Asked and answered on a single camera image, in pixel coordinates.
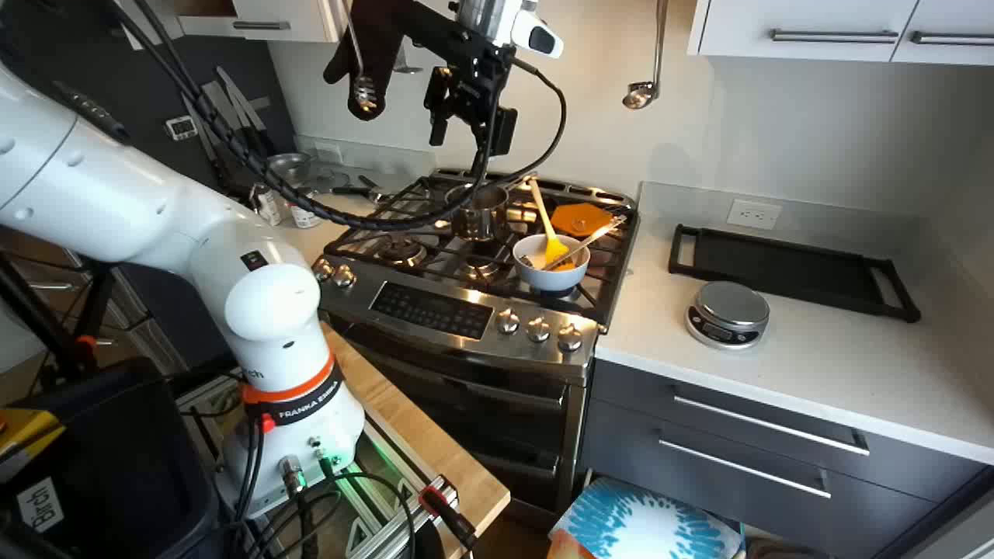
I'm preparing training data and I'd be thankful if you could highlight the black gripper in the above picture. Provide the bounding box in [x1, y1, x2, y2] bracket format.
[426, 43, 522, 157]

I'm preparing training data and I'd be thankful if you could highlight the small stainless steel pot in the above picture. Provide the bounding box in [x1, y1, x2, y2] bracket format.
[452, 184, 514, 246]

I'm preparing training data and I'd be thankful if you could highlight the white pot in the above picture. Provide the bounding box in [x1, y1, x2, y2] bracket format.
[508, 230, 593, 295]

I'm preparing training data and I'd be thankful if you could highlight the dark hanging oven mitt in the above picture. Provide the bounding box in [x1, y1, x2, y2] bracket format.
[319, 0, 417, 121]

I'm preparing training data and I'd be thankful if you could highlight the orange silicone trivet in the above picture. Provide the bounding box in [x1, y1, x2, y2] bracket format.
[548, 200, 614, 241]

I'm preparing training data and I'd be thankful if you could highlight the hanging metal ladle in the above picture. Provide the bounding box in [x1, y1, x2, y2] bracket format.
[618, 0, 670, 112]

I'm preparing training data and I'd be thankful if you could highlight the stainless steel gas stove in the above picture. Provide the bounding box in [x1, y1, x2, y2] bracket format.
[307, 166, 641, 516]

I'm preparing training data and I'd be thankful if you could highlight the white upper cabinet open shelf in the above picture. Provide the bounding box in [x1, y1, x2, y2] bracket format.
[105, 0, 351, 51]

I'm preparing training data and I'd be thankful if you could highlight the steel kitchen knife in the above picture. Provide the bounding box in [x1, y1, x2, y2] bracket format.
[215, 64, 274, 157]
[197, 77, 252, 157]
[177, 80, 225, 166]

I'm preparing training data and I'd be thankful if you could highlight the wooden table board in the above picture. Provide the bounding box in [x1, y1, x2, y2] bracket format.
[322, 321, 512, 538]

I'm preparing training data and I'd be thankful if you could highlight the black griddle tray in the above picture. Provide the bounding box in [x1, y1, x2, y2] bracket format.
[664, 219, 925, 326]

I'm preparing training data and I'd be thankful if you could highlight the black tripod stand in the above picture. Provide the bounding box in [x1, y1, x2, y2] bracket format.
[0, 246, 121, 380]

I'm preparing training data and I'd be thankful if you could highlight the blue and white patterned cloth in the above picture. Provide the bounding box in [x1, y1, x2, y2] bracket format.
[547, 474, 748, 559]

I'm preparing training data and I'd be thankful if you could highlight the grey lower drawer cabinet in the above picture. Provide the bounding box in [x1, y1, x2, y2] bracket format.
[578, 355, 987, 559]

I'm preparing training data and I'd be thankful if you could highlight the black bin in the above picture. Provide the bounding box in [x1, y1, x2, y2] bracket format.
[0, 361, 225, 559]

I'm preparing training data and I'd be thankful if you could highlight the yellow case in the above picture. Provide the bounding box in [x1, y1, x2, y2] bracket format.
[0, 403, 67, 460]

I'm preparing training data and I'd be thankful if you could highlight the white QR code label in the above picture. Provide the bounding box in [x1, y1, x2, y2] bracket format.
[12, 474, 67, 538]

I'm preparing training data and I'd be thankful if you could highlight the yellow spatula with wooden handle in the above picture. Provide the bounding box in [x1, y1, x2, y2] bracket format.
[525, 169, 575, 271]

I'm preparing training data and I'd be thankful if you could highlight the black braided cable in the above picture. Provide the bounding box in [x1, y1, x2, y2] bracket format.
[97, 0, 571, 231]

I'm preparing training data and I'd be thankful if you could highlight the white wall switch plate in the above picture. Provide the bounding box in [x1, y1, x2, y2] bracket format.
[163, 112, 197, 144]

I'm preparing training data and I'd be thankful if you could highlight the white wall outlet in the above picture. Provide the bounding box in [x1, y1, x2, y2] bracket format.
[723, 195, 784, 231]

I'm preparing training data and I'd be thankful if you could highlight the white upper cabinet with bar handles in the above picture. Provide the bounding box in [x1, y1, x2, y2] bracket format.
[685, 0, 994, 71]

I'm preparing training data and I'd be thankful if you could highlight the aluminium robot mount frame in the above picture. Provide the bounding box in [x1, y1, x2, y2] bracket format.
[338, 438, 461, 559]

